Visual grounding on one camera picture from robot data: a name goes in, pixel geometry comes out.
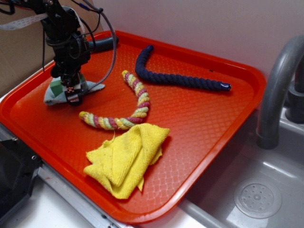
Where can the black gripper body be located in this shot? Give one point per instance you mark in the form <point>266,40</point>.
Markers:
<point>71,53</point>

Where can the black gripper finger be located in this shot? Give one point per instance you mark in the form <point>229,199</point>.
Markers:
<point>64,80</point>
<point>76,98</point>

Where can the green rectangular block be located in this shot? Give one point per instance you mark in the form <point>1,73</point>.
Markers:
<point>58,89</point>

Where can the light blue cloth piece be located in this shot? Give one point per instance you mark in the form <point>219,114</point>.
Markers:
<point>50,99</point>

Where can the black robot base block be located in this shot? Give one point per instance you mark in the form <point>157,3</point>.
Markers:
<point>19,166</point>

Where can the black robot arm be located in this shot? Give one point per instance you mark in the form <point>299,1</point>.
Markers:
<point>60,21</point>

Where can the brown cardboard panel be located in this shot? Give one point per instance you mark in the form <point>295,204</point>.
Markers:
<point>21,50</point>

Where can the red plastic tray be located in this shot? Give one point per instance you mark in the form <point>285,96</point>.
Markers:
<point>201,123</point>

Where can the yellow microfiber cloth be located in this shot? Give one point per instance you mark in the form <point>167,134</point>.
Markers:
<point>119,165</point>

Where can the grey toy sink basin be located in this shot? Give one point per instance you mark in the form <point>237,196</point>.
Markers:
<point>211,200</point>

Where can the sink drain strainer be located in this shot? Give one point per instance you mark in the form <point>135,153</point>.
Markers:
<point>257,198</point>

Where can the dark grey faucet knob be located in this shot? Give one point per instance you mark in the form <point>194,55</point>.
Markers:
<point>295,97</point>

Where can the grey toy faucet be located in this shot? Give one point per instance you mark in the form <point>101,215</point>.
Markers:
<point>275,95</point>

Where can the dark grey curved handle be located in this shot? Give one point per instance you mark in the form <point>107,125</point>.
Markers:
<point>104,44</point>

